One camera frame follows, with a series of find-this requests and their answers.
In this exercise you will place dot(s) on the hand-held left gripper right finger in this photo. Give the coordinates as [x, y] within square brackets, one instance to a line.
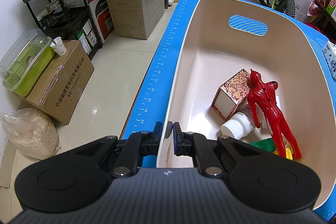
[177, 139]

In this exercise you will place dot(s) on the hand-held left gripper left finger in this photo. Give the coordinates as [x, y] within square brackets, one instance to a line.
[158, 133]

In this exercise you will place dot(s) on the white plastic bottle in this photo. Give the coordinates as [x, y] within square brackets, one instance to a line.
[239, 124]

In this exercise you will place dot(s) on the gold red patterned box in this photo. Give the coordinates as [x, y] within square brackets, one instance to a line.
[233, 87]

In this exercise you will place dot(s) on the beige plastic storage bin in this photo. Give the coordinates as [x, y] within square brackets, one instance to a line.
[210, 61]

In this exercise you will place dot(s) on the green plastic toy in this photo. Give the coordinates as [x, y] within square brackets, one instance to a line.
[265, 145]

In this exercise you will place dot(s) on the red toy figure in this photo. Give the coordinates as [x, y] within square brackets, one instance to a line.
[265, 98]

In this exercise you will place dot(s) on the blue silicone mat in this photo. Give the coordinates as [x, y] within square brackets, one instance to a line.
[162, 56]

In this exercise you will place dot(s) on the printed brown cardboard box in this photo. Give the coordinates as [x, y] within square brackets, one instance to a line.
[63, 82]

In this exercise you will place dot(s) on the yellow plastic toy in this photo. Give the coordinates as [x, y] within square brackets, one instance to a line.
[288, 153]

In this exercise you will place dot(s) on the white red appliance box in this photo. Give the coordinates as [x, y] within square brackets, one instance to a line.
[103, 21]

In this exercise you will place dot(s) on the bag of sawdust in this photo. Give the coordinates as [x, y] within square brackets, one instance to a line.
[29, 134]

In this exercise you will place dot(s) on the paper cup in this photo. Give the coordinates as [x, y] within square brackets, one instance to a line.
[59, 48]

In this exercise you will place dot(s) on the green container clear lid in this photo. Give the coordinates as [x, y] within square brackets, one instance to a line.
[29, 66]

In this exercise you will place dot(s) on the black utility cart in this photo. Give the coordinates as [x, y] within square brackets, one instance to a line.
[65, 13]

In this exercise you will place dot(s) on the white tissue box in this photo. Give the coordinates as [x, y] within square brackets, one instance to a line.
[330, 58]

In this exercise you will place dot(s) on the dark wooden shelf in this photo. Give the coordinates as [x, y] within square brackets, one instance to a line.
[321, 21]

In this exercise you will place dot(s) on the white green printed box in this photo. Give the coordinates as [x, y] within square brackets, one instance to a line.
[332, 3]

